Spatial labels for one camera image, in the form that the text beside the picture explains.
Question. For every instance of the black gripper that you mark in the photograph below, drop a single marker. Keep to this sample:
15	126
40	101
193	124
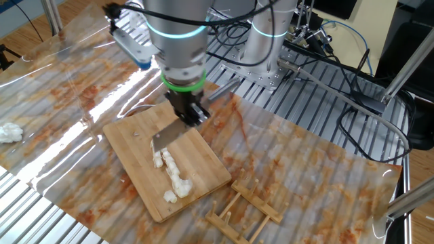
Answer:
184	103

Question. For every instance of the wooden peg rack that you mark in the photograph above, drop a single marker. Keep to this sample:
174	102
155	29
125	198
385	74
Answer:
257	200

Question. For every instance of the wooden cutting board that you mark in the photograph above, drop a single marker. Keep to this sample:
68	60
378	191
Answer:
203	162

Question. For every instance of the black power adapter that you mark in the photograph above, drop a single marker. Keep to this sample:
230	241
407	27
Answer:
371	103

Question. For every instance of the camera on metal stand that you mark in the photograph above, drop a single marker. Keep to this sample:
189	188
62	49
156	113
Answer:
312	35

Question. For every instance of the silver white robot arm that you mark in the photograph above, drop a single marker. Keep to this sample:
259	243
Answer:
179	40

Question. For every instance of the steel cleaver knife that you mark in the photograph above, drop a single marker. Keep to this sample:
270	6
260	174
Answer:
167	137

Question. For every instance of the black tripod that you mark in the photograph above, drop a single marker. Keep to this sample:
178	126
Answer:
3	59

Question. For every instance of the white scallion stalk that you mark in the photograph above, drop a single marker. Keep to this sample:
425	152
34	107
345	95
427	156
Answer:
176	178

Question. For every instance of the chopped white scallion piece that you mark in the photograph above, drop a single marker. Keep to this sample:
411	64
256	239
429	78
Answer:
169	196

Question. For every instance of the crumpled white tissue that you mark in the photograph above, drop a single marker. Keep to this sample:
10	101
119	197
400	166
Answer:
10	133

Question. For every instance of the aluminium frame post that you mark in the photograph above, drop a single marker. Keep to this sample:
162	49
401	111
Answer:
413	198
51	15
407	67

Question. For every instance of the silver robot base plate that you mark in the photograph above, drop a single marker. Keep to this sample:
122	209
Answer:
264	79

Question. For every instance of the marble pattern plastic mat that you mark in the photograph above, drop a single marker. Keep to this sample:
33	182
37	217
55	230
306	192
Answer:
305	169

